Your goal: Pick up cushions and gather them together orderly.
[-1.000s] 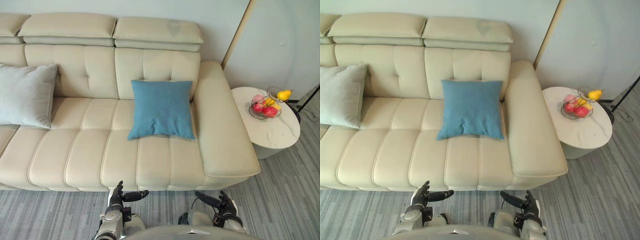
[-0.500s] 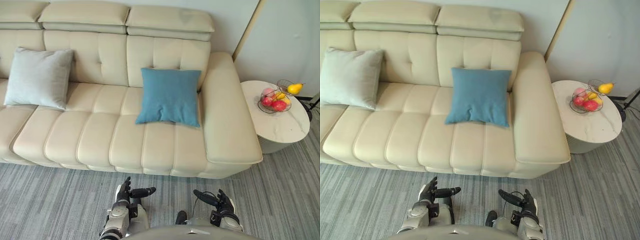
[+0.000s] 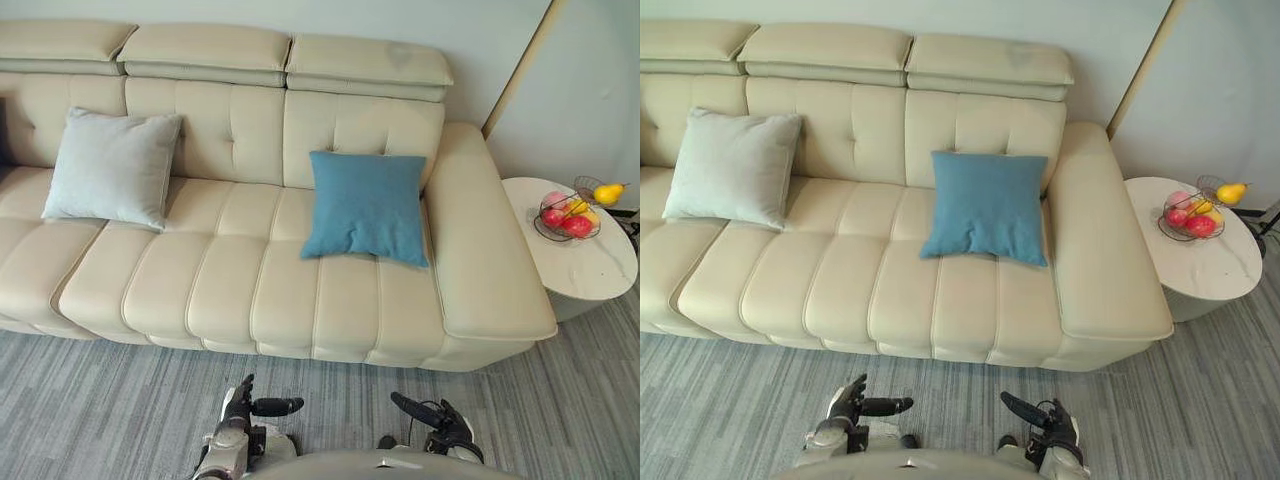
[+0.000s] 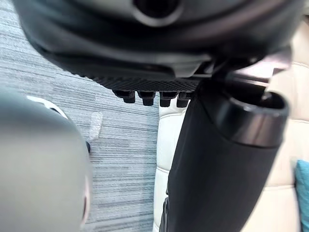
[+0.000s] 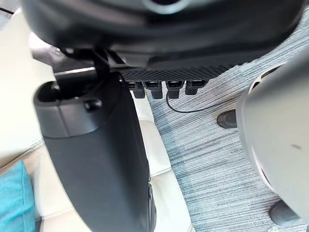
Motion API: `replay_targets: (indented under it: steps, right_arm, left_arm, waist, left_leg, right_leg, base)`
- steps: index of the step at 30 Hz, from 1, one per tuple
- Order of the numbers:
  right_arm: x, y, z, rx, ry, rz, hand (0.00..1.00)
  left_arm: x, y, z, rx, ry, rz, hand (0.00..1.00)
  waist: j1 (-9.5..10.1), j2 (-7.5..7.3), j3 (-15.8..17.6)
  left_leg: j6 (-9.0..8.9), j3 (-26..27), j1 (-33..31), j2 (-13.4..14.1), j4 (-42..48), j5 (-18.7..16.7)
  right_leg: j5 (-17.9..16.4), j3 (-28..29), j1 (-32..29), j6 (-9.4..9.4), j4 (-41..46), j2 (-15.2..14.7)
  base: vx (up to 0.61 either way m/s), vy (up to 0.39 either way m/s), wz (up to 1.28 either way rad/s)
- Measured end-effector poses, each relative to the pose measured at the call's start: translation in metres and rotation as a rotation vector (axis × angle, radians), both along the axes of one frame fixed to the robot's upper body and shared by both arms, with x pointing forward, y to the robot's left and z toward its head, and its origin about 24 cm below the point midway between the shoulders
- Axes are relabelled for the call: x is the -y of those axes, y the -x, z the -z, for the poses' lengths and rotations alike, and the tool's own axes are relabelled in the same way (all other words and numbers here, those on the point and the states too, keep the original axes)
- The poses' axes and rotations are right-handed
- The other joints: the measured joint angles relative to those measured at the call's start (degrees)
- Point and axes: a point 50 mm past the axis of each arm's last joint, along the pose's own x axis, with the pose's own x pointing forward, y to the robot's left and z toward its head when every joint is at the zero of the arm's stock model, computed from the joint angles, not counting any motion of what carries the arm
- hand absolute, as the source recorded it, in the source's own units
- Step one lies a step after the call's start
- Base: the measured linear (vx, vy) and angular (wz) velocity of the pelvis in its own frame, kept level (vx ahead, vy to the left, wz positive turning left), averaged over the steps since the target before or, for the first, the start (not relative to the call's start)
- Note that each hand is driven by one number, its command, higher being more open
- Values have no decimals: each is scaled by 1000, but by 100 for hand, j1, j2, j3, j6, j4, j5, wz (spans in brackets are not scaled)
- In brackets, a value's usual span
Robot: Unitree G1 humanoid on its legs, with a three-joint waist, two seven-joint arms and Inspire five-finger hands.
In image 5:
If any white leather sofa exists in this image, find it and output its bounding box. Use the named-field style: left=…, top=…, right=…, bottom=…
left=0, top=8, right=194, bottom=232

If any silver robot leg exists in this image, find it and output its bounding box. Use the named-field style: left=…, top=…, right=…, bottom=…
left=235, top=50, right=309, bottom=221

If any thin black cable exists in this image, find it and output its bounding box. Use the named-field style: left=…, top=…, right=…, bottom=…
left=166, top=93, right=239, bottom=114

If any teal cushion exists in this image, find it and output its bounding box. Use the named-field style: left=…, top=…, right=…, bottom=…
left=0, top=159, right=37, bottom=232

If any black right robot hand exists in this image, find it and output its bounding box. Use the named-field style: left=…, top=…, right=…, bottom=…
left=20, top=0, right=305, bottom=232

